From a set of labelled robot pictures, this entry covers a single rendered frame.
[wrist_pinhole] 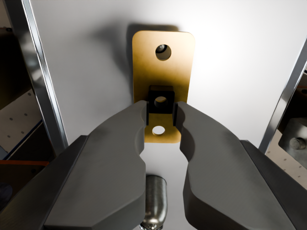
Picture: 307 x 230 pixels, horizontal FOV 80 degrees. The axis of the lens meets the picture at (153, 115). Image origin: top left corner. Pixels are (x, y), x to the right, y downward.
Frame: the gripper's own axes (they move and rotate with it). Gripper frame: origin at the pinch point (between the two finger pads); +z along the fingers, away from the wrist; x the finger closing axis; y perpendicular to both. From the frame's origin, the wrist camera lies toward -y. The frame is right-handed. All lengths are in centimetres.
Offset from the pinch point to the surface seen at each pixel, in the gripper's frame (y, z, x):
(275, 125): 4.2, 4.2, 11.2
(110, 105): 2.3, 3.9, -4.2
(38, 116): 23, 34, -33
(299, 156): 7.0, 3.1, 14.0
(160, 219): 12.0, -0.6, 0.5
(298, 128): 4.6, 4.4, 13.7
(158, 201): 11.3, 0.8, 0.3
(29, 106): 20, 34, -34
